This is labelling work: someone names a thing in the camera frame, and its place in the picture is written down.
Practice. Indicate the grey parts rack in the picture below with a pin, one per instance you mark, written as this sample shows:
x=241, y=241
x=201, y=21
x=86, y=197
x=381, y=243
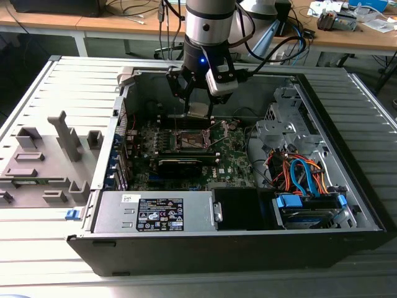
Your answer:
x=52, y=149

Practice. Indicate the office chair base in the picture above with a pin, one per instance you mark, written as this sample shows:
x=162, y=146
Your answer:
x=162, y=53

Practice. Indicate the grey power supply unit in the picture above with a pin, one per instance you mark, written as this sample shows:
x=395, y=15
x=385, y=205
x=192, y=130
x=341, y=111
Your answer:
x=118, y=214

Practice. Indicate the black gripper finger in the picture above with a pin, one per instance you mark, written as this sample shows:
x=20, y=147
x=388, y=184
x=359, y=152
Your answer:
x=218, y=99
x=183, y=83

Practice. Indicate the blue cardboard box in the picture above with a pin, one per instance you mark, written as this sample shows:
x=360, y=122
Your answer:
x=369, y=3

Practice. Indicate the black plastic shroud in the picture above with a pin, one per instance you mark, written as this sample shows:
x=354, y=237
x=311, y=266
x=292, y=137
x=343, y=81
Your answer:
x=239, y=211

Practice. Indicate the black PC case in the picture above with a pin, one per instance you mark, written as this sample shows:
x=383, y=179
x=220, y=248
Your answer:
x=186, y=254

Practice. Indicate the blue case latch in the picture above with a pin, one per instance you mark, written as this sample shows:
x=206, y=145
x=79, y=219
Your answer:
x=72, y=214

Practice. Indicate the metal drive cage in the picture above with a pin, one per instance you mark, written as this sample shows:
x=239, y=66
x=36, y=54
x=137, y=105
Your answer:
x=280, y=127

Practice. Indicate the black desktop box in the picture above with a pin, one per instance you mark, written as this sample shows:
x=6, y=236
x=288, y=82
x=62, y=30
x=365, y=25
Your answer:
x=283, y=21

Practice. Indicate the CPU socket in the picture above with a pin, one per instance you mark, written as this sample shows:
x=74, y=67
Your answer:
x=189, y=141

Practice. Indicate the wooden desk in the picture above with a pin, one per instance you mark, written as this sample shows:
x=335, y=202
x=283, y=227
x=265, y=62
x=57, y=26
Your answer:
x=46, y=18

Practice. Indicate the grey electronic device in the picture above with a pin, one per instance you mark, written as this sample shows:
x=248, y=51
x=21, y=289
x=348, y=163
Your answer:
x=341, y=21

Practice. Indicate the silver CPU green edge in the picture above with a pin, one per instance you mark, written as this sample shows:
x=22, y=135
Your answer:
x=198, y=110

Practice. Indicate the silver coin battery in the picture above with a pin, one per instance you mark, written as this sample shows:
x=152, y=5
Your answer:
x=233, y=125

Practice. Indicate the black graphics card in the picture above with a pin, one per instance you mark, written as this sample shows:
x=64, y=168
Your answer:
x=180, y=169

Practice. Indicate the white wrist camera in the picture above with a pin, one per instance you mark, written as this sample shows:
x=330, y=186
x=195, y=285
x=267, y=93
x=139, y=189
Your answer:
x=221, y=85

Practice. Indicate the hard disk blue carrier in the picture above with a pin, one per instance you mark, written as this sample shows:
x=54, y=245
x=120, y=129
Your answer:
x=304, y=217

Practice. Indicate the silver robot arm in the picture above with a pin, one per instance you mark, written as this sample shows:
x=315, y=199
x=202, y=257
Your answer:
x=207, y=28

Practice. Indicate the green motherboard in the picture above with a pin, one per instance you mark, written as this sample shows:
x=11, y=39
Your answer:
x=229, y=155

